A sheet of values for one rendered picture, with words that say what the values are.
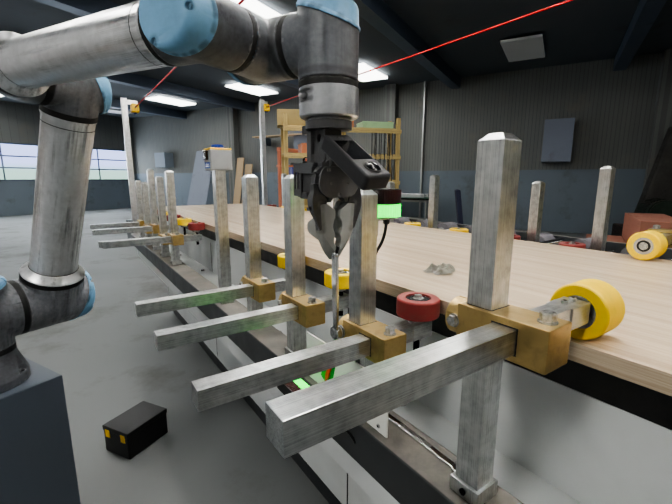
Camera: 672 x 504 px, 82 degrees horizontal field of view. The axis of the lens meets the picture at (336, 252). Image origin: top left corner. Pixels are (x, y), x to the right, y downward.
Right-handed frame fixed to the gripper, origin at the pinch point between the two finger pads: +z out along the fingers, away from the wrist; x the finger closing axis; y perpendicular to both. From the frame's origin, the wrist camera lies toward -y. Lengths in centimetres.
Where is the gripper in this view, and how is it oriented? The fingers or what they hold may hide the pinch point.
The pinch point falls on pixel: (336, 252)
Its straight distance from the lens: 61.3
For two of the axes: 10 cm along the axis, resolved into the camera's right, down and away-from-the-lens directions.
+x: -8.2, 1.1, -5.6
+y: -5.7, -1.6, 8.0
